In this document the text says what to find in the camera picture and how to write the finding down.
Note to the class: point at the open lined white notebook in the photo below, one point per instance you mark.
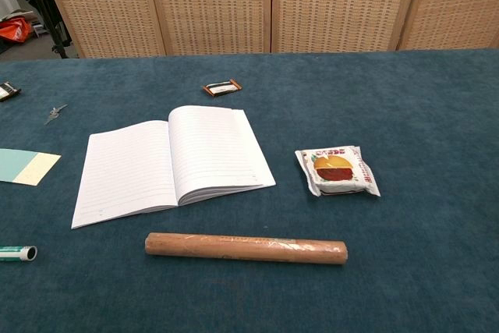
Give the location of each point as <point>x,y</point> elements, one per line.
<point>128,169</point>

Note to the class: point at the dark blue table cloth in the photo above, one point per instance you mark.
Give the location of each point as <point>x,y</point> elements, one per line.
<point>390,114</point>

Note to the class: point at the light blue card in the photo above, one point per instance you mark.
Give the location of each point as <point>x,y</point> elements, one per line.
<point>23,165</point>

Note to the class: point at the wicker wooden folding screen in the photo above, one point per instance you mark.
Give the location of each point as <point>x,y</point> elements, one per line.
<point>214,5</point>

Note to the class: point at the black tripod stand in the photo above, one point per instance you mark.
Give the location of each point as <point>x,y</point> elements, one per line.
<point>60,50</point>

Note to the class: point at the brown wooden stick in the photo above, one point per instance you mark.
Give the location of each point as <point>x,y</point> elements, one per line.
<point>245,248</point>

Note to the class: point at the orange bag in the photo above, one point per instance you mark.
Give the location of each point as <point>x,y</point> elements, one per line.
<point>15,30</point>

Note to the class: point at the white snack packet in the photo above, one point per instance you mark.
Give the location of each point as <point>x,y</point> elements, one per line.
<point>335,171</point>

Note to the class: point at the green white marker pen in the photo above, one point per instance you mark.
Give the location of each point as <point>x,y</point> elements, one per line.
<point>15,253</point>

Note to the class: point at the small clear silver clip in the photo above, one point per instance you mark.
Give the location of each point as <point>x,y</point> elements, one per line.
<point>52,114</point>

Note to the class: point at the small brown white candy wrapper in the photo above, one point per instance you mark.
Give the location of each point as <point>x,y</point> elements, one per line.
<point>222,88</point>
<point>8,91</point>

